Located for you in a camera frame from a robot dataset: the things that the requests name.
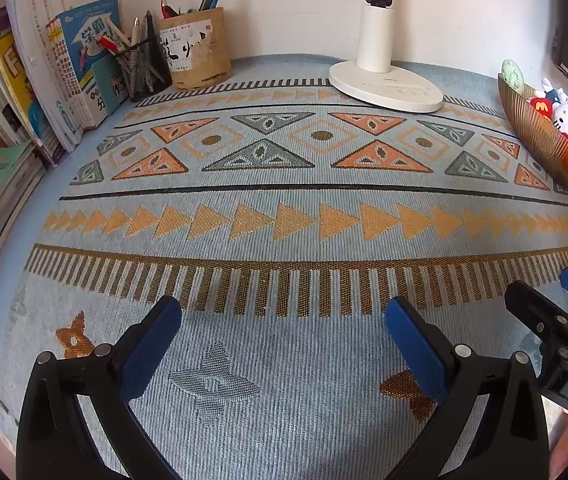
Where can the patterned woven table mat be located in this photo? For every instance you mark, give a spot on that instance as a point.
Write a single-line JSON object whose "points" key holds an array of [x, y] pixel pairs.
{"points": [[284, 240]]}

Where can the three-colour dango plush toy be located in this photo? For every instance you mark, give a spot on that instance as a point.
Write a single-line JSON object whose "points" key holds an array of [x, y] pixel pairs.
{"points": [[514, 76]]}

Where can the row of upright books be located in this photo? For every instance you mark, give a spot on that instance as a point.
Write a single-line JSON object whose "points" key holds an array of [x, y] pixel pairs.
{"points": [[8, 75]]}

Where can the black mesh pen holder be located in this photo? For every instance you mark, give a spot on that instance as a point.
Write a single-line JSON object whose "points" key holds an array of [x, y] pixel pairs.
{"points": [[143, 75]]}

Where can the beige cylindrical pen holder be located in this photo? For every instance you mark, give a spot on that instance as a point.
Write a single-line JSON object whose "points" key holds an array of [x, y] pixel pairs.
{"points": [[198, 55]]}

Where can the brown woven bowl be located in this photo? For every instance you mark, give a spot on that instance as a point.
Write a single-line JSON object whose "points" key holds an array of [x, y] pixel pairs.
{"points": [[539, 145]]}

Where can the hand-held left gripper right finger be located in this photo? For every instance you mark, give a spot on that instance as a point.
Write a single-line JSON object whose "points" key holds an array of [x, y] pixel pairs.
{"points": [[416, 355]]}

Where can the white cat plush toy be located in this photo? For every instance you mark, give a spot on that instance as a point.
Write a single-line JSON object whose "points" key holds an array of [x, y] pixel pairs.
{"points": [[566, 115]]}

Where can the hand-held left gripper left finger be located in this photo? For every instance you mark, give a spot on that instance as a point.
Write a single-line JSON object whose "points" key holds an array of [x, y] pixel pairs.
{"points": [[148, 350]]}

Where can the white desk lamp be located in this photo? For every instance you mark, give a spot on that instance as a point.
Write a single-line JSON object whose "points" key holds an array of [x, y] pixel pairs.
{"points": [[376, 40]]}

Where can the blue plush doll orange head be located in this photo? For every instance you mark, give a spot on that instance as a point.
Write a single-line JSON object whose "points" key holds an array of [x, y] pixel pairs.
{"points": [[551, 94]]}

